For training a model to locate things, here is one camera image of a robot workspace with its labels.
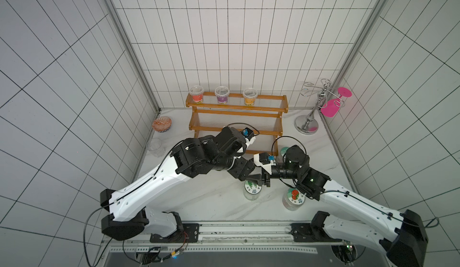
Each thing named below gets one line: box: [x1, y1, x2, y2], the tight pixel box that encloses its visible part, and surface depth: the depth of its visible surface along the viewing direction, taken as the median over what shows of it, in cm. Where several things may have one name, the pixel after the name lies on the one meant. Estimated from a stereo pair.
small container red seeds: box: [189, 85, 205, 104], surface depth 83 cm
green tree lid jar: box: [243, 180, 263, 201], surface depth 79 cm
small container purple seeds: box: [214, 85, 230, 105], surface depth 83 cm
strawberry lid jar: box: [282, 187, 307, 211], surface depth 76 cm
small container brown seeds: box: [242, 87, 259, 106], surface depth 81 cm
